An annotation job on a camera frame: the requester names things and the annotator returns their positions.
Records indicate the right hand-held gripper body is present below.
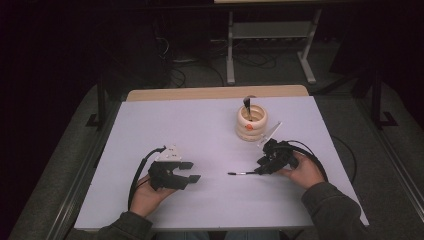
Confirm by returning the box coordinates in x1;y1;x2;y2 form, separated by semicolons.
258;121;300;174

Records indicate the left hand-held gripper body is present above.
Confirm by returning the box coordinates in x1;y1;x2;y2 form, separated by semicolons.
147;144;191;192

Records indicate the thin black makeup brush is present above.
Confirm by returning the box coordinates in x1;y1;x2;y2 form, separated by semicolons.
227;170;258;177

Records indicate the cream ringed brush holder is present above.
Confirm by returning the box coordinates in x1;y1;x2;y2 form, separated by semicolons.
235;104;268;143

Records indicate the black fluffy makeup brush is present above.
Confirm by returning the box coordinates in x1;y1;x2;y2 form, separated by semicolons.
242;96;256;122

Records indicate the person's right hand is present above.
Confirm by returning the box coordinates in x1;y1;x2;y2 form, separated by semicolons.
278;151;326;191

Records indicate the person's left hand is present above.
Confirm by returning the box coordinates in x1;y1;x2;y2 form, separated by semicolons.
129;174;178;219

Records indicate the white table board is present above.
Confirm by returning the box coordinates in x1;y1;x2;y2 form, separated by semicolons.
73;95;370;232

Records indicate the wooden table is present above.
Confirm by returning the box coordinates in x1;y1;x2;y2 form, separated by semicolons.
126;84;310;102

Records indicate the black metal stand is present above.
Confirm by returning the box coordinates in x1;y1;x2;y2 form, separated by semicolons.
370;70;400;131
85;74;108;132

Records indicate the grey metal stand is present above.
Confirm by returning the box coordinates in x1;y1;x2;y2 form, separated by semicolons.
226;8;323;86

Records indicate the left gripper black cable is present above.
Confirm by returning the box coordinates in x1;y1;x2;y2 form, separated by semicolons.
127;145;167;212

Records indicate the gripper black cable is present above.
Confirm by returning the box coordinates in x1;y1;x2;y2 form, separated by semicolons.
127;145;167;212
285;134;358;185

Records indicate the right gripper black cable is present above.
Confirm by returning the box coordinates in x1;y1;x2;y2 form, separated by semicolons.
285;134;358;185

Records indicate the aluminium frame rail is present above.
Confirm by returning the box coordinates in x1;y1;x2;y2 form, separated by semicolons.
353;99;424;222
53;99;122;240

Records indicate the tangle of floor cables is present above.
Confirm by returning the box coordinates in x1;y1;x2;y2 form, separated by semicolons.
156;34;278;88

